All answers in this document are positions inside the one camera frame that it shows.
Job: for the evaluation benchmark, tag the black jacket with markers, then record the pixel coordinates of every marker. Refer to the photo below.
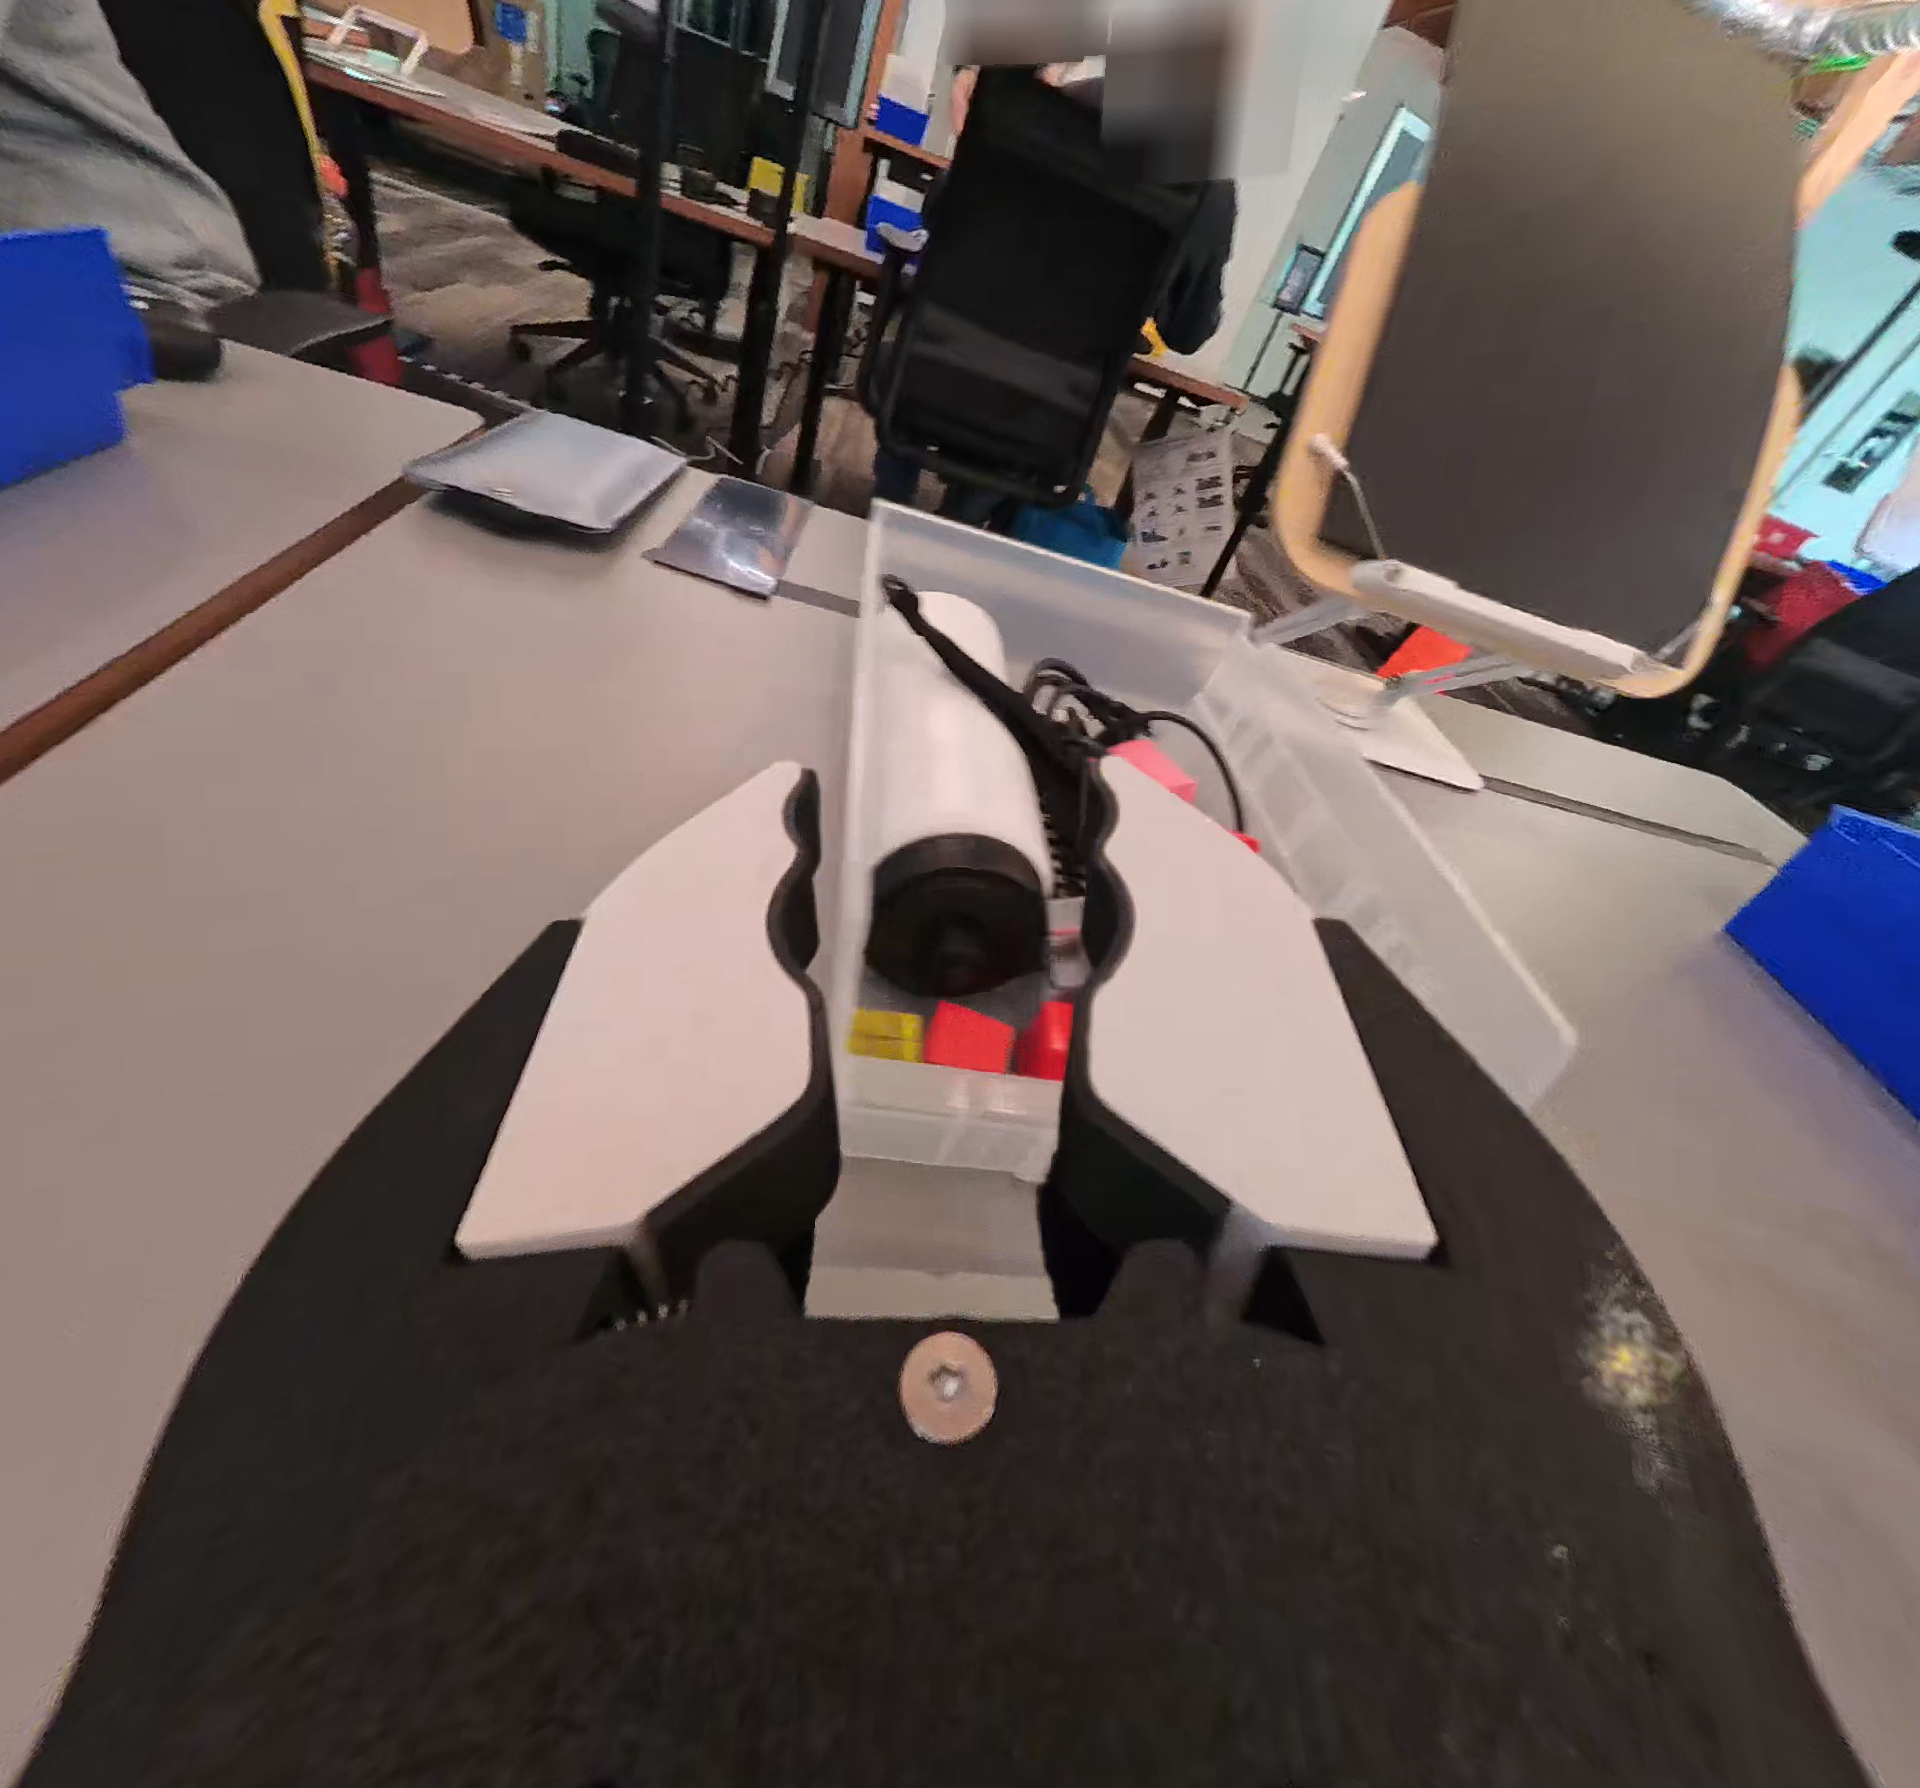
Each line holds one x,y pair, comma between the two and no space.
194,49

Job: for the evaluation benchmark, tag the blue plastic bin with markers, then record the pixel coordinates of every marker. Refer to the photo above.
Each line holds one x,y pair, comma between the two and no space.
61,349
1830,948

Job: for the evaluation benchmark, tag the silver foil pouch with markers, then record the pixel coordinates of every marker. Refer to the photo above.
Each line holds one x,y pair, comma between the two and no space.
734,537
549,468

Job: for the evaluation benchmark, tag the black mouse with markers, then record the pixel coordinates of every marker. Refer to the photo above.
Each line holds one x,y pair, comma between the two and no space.
181,349

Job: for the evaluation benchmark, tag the white paper towel roll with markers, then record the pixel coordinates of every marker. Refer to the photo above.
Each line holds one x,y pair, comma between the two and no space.
961,768

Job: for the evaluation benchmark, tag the black mesh chair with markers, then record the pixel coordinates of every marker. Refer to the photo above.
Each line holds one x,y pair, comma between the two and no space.
1020,318

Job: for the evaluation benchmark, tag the grey desk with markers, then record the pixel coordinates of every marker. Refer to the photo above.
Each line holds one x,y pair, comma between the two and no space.
374,843

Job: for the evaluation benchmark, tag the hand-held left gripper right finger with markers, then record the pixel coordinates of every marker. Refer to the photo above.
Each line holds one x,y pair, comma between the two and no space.
1244,1068

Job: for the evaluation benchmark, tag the long wooden table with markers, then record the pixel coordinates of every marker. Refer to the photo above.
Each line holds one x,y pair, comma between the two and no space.
674,190

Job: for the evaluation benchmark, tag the yellow transparent cube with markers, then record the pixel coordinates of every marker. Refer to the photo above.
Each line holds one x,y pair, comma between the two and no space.
885,1035

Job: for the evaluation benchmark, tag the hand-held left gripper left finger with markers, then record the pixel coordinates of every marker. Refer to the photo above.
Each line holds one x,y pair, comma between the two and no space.
660,1068

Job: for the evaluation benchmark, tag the pink sticky note pad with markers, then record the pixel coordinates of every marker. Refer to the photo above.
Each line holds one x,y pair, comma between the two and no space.
1154,768

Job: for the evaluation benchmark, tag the red box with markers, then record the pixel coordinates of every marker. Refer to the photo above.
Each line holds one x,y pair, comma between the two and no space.
1422,651

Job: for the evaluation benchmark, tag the printed paper sheet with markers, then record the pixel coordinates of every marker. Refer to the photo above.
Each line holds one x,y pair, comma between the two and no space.
1185,507

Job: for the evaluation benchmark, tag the red cube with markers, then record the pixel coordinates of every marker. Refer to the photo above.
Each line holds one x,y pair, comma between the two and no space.
969,1039

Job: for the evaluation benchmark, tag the clear plastic container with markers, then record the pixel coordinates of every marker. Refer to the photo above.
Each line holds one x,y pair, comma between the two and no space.
1081,588

